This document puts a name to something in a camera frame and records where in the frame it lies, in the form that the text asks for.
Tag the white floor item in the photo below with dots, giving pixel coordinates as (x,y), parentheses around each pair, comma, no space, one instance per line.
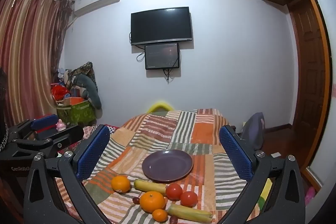
(276,155)

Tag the checkered cloth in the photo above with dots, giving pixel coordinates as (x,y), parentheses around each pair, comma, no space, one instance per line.
(114,129)

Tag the long yellow-green cane piece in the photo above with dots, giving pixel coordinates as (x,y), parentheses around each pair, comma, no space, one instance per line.
(190,213)

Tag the yellow chair back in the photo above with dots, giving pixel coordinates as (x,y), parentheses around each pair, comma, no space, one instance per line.
(158,104)

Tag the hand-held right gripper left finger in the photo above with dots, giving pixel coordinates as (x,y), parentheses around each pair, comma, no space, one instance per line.
(92,154)

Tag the pink floor item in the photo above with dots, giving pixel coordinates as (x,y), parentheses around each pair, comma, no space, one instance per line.
(309,193)

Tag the camouflage patterned cloth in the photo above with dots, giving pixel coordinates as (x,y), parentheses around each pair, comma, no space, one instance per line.
(84,70)

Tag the small mandarin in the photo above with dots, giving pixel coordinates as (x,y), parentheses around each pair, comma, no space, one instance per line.
(159,215)

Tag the yellow-green cloth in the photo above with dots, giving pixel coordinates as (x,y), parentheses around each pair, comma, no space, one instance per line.
(265,192)

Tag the striped red-gold curtain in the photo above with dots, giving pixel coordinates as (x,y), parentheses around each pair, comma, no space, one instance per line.
(31,56)

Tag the short yellow-green cane piece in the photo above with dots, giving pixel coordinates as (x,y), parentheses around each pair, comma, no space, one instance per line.
(148,185)

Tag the striped patchwork blanket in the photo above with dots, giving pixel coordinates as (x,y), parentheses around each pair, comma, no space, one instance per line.
(168,129)

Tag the brown wooden door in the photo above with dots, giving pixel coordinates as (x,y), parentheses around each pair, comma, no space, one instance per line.
(307,77)

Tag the grey-blue bag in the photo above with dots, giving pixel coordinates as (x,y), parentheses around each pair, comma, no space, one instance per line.
(253,132)

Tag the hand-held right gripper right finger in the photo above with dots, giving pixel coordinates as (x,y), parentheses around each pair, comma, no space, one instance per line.
(236,154)

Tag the pink toy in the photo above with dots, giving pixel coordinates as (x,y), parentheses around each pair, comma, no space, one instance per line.
(61,125)

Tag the red plastic bag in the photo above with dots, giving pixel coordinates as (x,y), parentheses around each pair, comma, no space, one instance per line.
(59,91)

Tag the medium orange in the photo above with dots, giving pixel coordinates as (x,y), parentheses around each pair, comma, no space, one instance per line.
(120,183)

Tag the large orange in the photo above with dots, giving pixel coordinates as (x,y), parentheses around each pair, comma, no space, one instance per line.
(152,201)

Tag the grey-green stuffed toy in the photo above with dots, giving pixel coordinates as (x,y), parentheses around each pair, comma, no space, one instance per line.
(90,90)

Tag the red grape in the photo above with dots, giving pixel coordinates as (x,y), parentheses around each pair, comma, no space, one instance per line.
(136,200)
(173,219)

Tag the black wall television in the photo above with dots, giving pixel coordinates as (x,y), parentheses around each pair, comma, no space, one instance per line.
(161,26)

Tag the red tomato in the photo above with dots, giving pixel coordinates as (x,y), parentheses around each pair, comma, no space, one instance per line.
(174,192)
(188,198)

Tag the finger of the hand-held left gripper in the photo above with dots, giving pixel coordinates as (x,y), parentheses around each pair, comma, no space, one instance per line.
(71,133)
(44,119)

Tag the small black wall monitor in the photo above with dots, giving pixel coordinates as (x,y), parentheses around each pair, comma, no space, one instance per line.
(162,56)

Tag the purple ceramic plate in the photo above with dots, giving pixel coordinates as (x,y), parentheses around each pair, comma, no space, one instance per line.
(168,165)

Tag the green storage box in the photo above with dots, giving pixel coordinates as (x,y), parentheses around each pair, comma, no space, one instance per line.
(76,113)

